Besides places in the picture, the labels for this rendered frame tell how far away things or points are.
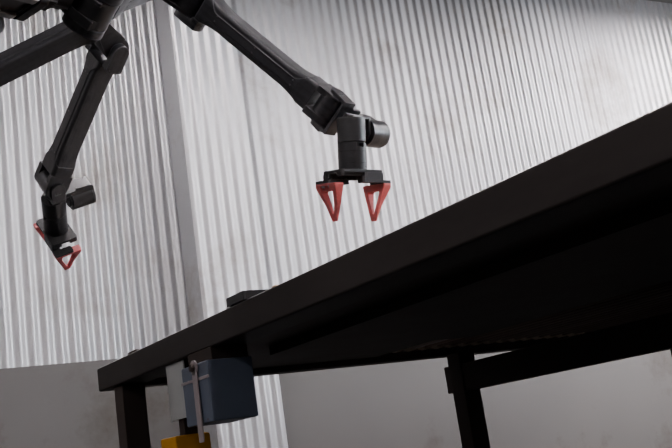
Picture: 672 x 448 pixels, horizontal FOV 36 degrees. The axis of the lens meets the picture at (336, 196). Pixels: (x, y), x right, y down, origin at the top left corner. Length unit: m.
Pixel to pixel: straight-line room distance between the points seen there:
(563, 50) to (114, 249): 2.93
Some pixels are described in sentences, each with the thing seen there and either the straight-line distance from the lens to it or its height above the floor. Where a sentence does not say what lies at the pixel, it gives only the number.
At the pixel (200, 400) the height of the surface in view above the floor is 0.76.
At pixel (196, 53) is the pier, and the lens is 4.52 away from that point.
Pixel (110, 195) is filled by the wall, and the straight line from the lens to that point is 4.33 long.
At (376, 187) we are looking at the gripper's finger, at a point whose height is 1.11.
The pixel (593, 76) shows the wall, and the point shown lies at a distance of 6.08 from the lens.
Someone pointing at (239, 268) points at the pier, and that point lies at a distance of 4.28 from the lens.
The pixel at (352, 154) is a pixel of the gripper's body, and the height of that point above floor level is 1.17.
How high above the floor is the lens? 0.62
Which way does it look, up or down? 14 degrees up
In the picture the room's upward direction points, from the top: 9 degrees counter-clockwise
